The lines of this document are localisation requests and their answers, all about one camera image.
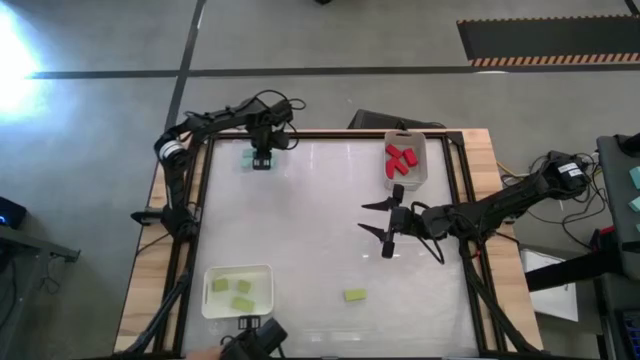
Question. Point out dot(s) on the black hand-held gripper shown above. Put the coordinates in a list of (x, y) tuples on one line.
[(260, 342)]

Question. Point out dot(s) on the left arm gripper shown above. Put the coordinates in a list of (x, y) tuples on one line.
[(265, 142)]

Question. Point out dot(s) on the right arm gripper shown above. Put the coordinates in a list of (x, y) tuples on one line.
[(405, 222)]

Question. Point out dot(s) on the small teal cube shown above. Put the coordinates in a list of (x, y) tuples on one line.
[(247, 163)]

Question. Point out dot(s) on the long green block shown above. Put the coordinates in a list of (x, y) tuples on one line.
[(355, 295), (242, 304)]

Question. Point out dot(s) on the small green cube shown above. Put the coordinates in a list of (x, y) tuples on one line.
[(220, 285), (244, 286)]

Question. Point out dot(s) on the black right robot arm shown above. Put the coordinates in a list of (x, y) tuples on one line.
[(500, 205)]

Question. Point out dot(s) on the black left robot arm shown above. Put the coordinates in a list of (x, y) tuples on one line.
[(220, 117)]

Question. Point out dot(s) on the clear transparent plastic bin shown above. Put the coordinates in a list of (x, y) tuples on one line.
[(280, 157)]

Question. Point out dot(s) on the white plastic tray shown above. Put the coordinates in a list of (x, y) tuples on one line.
[(239, 272)]

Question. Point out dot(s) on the person's hand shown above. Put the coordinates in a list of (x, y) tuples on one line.
[(205, 354)]

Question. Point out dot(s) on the grey translucent plastic bin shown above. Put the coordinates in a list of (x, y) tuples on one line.
[(422, 175)]

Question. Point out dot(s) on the white glossy table sheet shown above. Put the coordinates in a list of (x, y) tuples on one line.
[(310, 240)]

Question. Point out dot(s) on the white paper sheet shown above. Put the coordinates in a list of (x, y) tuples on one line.
[(555, 300)]

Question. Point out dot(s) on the black bar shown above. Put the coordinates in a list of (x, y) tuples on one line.
[(570, 272)]

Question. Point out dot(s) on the small red object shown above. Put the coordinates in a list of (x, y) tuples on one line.
[(606, 231)]

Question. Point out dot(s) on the grey side table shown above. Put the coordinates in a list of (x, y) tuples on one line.
[(620, 210)]

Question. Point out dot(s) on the black hazard-striped floor mat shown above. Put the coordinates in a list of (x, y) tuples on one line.
[(550, 40)]

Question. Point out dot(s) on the black device with blue light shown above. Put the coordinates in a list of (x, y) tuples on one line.
[(10, 212)]

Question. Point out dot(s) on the dark keyboard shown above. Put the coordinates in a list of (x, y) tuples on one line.
[(631, 335)]

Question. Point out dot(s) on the black metal table frame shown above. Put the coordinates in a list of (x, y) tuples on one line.
[(325, 135)]

